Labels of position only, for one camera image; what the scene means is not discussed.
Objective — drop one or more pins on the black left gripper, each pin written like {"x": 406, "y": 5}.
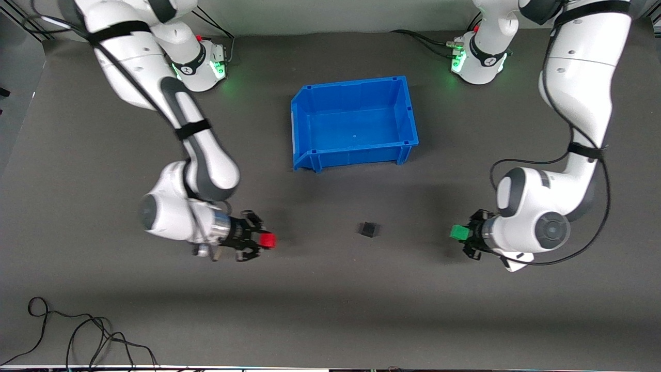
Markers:
{"x": 477, "y": 231}

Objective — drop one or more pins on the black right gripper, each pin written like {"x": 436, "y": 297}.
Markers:
{"x": 240, "y": 230}

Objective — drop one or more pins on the small red cube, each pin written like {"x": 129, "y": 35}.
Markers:
{"x": 268, "y": 241}

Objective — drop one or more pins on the small green cube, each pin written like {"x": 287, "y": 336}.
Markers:
{"x": 459, "y": 232}

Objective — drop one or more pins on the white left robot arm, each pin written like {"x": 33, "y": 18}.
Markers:
{"x": 578, "y": 77}

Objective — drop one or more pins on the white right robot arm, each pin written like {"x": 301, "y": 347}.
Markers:
{"x": 206, "y": 160}

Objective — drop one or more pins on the small black cube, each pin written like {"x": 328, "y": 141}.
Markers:
{"x": 368, "y": 230}

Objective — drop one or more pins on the dark grey table mat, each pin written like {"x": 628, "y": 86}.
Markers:
{"x": 310, "y": 299}

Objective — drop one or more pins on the blue plastic storage bin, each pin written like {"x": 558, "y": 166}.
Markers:
{"x": 356, "y": 129}

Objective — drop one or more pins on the black frame rail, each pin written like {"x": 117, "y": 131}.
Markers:
{"x": 33, "y": 28}

